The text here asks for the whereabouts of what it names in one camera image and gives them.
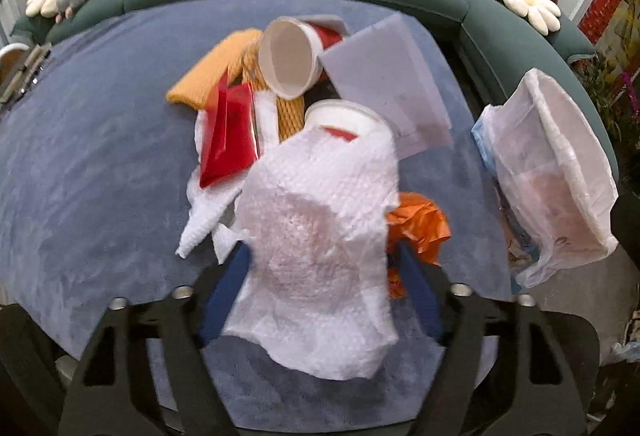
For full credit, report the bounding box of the orange knit cloth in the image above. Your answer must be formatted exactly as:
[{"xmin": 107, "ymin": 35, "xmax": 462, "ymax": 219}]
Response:
[{"xmin": 165, "ymin": 28, "xmax": 262, "ymax": 110}]

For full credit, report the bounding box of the white red paper cup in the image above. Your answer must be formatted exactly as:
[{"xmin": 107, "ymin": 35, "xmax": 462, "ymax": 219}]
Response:
[{"xmin": 258, "ymin": 15, "xmax": 348, "ymax": 100}]

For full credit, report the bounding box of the orange plastic bag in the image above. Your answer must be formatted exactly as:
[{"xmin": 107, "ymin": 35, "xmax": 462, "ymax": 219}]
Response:
[{"xmin": 386, "ymin": 191, "xmax": 451, "ymax": 300}]

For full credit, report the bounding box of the orange foam fruit net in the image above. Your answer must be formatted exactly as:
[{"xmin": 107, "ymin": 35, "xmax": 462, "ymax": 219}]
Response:
[{"xmin": 240, "ymin": 41, "xmax": 305, "ymax": 141}]

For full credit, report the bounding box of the white lined trash bin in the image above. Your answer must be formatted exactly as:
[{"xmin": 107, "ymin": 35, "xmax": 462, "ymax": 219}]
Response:
[{"xmin": 471, "ymin": 68, "xmax": 618, "ymax": 289}]

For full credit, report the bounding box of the grey translucent plastic sheet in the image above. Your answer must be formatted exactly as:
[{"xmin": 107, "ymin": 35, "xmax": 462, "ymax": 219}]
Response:
[{"xmin": 320, "ymin": 13, "xmax": 452, "ymax": 159}]

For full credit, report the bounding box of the red plastic wrapper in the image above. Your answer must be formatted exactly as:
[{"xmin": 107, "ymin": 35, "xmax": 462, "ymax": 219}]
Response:
[{"xmin": 200, "ymin": 72, "xmax": 259, "ymax": 188}]

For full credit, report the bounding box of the potted orchid plant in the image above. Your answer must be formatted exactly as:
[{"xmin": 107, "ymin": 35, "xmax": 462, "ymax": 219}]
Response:
[{"xmin": 577, "ymin": 0, "xmax": 639, "ymax": 167}]

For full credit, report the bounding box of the white flower cushion right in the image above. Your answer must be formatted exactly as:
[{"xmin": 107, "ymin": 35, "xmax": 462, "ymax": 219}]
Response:
[{"xmin": 502, "ymin": 0, "xmax": 562, "ymax": 37}]

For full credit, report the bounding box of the white paper towel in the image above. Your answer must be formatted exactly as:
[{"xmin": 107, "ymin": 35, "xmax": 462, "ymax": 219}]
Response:
[{"xmin": 177, "ymin": 126, "xmax": 399, "ymax": 381}]

